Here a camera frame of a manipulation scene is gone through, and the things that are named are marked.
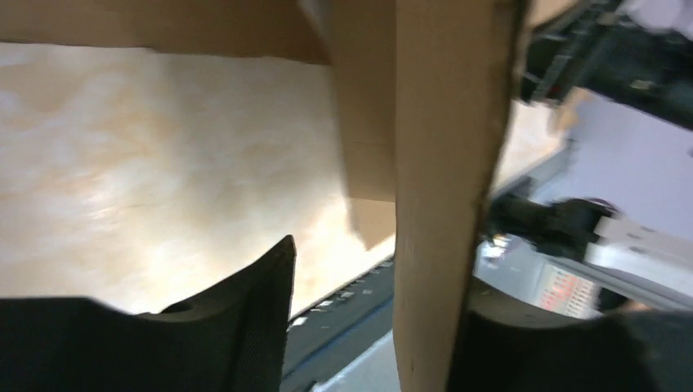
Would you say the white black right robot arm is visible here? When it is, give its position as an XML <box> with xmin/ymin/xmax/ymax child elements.
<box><xmin>476</xmin><ymin>1</ymin><xmax>692</xmax><ymax>319</ymax></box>

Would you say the large cardboard box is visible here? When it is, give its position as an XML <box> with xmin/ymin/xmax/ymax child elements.
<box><xmin>1</xmin><ymin>0</ymin><xmax>538</xmax><ymax>391</ymax></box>

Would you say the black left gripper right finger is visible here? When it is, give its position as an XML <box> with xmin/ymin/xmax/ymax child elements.
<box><xmin>446</xmin><ymin>278</ymin><xmax>692</xmax><ymax>392</ymax></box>

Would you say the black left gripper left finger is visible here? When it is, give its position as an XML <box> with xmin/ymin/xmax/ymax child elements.
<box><xmin>1</xmin><ymin>236</ymin><xmax>296</xmax><ymax>391</ymax></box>

